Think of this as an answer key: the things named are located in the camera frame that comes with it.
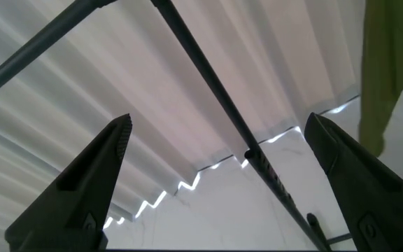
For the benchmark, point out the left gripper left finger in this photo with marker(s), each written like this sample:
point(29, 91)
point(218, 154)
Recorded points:
point(75, 206)

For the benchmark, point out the black clothes rack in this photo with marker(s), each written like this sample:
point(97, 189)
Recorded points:
point(201, 66)

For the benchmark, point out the green printed shirt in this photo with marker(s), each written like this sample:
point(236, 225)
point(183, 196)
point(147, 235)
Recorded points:
point(387, 52)

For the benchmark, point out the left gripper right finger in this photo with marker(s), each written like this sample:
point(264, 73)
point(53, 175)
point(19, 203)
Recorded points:
point(376, 210)

